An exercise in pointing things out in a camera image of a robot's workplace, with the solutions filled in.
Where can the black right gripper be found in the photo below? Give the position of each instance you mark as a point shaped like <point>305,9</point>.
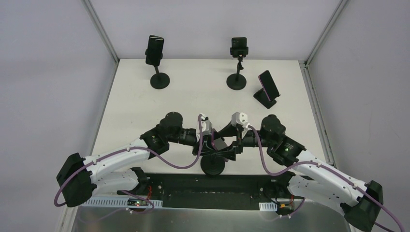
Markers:
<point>239,142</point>

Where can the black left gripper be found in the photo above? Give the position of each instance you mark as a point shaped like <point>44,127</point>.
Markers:
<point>198,144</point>

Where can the black round-base phone stand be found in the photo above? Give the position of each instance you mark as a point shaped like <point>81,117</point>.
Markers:
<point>212,164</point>

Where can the purple phone with black screen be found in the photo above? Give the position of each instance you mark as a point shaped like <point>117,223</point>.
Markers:
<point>217,142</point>

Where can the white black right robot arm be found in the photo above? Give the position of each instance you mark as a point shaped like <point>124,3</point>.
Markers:
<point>302,174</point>

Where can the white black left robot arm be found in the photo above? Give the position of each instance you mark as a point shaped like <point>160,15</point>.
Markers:
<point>80,178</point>

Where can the black folding phone stand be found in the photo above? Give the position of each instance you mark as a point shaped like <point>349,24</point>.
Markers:
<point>262,98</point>

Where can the purple phone on folding stand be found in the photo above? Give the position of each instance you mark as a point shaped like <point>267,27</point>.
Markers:
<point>268,85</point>

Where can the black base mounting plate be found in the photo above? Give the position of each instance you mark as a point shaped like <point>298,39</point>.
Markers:
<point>199,191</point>

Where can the left controller board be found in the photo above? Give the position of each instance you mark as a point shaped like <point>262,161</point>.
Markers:
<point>116,202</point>

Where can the controller board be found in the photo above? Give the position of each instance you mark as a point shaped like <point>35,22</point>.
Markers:
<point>271,206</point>
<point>116,202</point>

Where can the right controller board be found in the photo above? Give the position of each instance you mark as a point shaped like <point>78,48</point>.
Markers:
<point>271,206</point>

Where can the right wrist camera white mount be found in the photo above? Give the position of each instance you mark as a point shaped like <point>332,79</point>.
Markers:
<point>241,119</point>

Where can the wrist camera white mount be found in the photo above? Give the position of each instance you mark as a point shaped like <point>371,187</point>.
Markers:
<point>241,119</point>
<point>204,126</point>

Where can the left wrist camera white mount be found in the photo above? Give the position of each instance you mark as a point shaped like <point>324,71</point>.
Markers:
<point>204,126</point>

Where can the right aluminium frame rail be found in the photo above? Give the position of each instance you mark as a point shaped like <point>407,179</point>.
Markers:
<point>306,66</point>

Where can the aluminium frame rail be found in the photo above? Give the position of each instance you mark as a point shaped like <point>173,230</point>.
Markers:
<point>306,66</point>
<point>310,217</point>

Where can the front aluminium frame rail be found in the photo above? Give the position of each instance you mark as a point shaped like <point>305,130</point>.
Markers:
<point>310,217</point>

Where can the aluminium table edge rail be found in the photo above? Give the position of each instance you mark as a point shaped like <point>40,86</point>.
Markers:
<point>114,63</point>

